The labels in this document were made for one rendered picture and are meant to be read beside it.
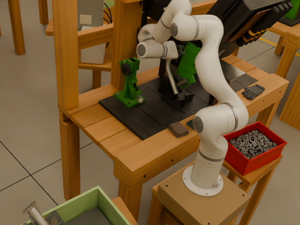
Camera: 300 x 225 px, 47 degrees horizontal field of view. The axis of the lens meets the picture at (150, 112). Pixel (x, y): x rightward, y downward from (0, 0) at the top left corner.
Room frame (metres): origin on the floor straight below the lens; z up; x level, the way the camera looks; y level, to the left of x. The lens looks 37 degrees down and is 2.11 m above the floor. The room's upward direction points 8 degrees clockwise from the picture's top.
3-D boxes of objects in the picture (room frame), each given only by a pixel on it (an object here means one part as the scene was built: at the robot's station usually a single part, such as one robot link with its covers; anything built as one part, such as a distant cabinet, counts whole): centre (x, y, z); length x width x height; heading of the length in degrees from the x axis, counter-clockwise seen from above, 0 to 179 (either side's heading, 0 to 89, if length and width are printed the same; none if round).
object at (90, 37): (2.16, 0.06, 1.23); 1.30 x 0.05 x 0.09; 137
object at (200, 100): (1.91, -0.21, 0.89); 1.10 x 0.42 x 0.02; 137
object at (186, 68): (1.81, -0.21, 1.17); 0.13 x 0.12 x 0.20; 137
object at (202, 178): (1.09, -0.29, 1.03); 0.19 x 0.19 x 0.18
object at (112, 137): (1.91, -0.21, 0.44); 1.49 x 0.70 x 0.88; 137
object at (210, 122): (1.08, -0.26, 1.24); 0.19 x 0.12 x 0.24; 121
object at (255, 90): (1.98, -0.66, 0.91); 0.20 x 0.11 x 0.03; 141
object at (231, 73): (1.89, -0.34, 1.11); 0.39 x 0.16 x 0.03; 47
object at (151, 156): (1.71, -0.42, 0.82); 1.50 x 0.14 x 0.15; 137
